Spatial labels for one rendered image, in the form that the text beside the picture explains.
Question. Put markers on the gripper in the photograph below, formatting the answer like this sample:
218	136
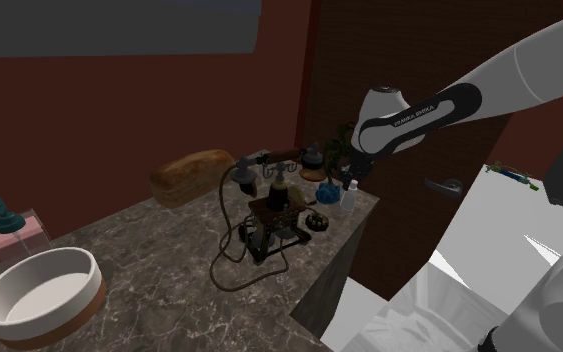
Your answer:
357	170

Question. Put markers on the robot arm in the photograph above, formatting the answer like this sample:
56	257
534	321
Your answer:
500	73

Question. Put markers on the small white bottle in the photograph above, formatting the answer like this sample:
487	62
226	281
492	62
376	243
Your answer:
349	199

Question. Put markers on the plant in blue pot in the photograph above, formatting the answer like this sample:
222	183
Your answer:
329	193

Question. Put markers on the green and blue long tool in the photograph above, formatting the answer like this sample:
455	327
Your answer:
511	175

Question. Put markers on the brown bread loaf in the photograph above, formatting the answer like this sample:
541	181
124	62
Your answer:
191	178

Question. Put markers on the white bowl with brown base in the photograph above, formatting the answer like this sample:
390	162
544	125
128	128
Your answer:
42	292

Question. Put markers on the clear soap dispenser teal pump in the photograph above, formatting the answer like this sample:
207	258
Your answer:
14	236

